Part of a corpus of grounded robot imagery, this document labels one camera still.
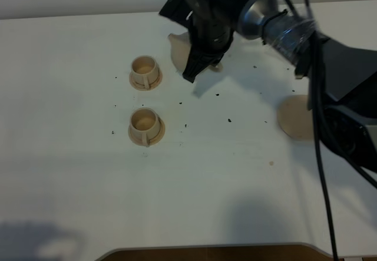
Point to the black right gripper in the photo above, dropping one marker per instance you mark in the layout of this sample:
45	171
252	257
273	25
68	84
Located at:
210	24

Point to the beige teapot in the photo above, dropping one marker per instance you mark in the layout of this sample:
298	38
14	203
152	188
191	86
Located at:
180	47

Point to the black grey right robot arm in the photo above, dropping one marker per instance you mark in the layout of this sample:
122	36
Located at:
342	93

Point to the round beige teapot coaster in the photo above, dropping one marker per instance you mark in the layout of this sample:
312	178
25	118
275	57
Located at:
295	119

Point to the far beige teacup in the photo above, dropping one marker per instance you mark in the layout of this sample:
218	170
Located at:
143	61

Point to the beige teacup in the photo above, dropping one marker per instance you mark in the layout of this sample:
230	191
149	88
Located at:
143	61
143	112

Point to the far beige saucer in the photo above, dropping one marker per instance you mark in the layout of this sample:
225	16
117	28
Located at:
145	78

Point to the beige saucer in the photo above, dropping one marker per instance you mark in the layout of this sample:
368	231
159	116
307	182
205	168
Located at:
146	132
145	78

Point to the near beige teacup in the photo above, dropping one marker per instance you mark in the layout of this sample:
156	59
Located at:
143	112

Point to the near beige saucer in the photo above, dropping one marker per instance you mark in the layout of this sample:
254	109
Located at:
146	132

